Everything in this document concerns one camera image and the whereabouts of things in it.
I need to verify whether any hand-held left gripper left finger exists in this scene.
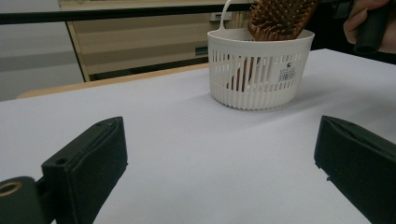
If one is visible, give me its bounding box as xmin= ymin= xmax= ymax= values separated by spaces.
xmin=41 ymin=116 xmax=129 ymax=224

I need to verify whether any white slatted plastic basket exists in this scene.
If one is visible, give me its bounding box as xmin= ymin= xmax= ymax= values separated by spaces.
xmin=206 ymin=0 xmax=316 ymax=111

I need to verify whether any black horizontal bar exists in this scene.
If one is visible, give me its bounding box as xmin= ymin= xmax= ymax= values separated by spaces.
xmin=0 ymin=3 xmax=254 ymax=26

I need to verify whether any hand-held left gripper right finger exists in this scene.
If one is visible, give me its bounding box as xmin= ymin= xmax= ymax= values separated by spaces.
xmin=314 ymin=115 xmax=396 ymax=224

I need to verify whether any white table sheet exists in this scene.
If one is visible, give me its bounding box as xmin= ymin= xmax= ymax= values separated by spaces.
xmin=0 ymin=48 xmax=396 ymax=224

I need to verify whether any white wall power outlet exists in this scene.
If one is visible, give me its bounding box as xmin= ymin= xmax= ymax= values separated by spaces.
xmin=208 ymin=12 xmax=233 ymax=22

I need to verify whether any wooden paddle hairbrush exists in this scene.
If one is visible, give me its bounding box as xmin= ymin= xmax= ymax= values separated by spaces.
xmin=226 ymin=0 xmax=320 ymax=93

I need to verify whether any light wooden cabinet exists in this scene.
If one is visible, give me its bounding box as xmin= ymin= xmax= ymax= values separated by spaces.
xmin=58 ymin=0 xmax=250 ymax=82

